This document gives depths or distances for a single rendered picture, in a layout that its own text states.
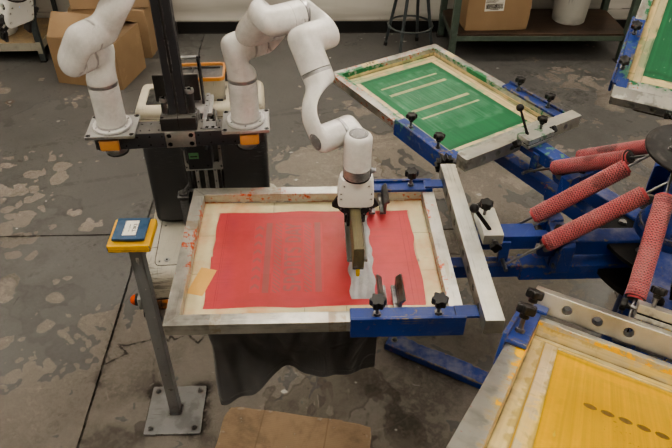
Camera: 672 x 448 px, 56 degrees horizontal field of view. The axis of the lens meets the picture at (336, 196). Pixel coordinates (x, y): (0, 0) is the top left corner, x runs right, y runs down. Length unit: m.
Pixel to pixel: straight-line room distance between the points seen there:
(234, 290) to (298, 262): 0.21
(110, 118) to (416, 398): 1.62
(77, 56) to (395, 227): 1.07
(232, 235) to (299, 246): 0.21
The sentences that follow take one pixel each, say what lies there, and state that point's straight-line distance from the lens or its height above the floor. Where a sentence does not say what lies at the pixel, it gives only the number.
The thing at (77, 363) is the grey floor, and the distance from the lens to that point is 3.03.
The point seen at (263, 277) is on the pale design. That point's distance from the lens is 1.84.
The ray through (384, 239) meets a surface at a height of 0.96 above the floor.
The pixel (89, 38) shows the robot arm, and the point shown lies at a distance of 1.96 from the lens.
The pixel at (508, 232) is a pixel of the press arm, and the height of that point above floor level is 1.04.
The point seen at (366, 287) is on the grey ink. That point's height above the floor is 0.96.
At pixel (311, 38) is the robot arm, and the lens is 1.69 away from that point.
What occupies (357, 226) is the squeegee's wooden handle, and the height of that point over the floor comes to 1.14.
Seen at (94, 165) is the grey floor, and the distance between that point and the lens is 4.16.
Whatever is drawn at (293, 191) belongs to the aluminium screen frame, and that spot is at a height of 0.99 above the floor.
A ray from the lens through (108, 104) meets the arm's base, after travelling 2.16.
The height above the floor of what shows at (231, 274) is 0.96.
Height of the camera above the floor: 2.26
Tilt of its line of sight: 38 degrees down
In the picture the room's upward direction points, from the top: 1 degrees clockwise
